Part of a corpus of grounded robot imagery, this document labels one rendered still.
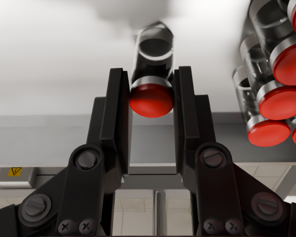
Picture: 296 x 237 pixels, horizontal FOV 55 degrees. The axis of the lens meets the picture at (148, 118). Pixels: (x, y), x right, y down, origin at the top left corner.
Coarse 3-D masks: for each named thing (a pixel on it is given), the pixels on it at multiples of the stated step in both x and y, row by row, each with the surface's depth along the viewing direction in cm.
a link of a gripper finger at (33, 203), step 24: (120, 72) 12; (96, 96) 12; (120, 96) 11; (96, 120) 11; (120, 120) 10; (96, 144) 11; (120, 144) 10; (120, 168) 11; (48, 192) 9; (24, 216) 9; (48, 216) 9
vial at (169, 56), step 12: (144, 36) 15; (156, 36) 14; (168, 36) 15; (144, 48) 14; (156, 48) 14; (168, 48) 14; (144, 60) 13; (156, 60) 13; (168, 60) 13; (132, 72) 13; (144, 72) 13; (156, 72) 13; (168, 72) 13; (132, 84) 14; (168, 84) 13
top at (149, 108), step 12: (144, 84) 12; (156, 84) 12; (132, 96) 13; (144, 96) 13; (156, 96) 12; (168, 96) 12; (132, 108) 13; (144, 108) 13; (156, 108) 13; (168, 108) 13
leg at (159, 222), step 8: (160, 192) 104; (160, 200) 102; (152, 208) 103; (160, 208) 100; (152, 216) 100; (160, 216) 98; (152, 224) 98; (160, 224) 97; (152, 232) 97; (160, 232) 95
